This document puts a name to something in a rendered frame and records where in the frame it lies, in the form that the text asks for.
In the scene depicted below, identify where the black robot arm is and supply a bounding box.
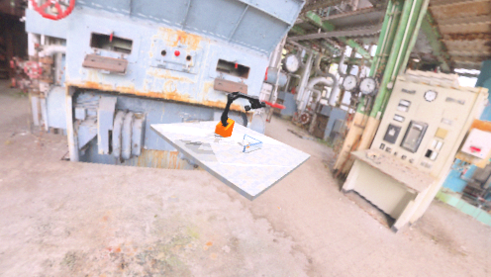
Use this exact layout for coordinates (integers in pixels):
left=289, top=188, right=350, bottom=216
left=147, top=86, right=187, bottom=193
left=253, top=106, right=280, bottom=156
left=220, top=91, right=266, bottom=127

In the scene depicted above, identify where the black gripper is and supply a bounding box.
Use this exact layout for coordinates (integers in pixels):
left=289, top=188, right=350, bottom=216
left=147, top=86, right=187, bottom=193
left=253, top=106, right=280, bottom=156
left=245, top=105, right=262, bottom=111

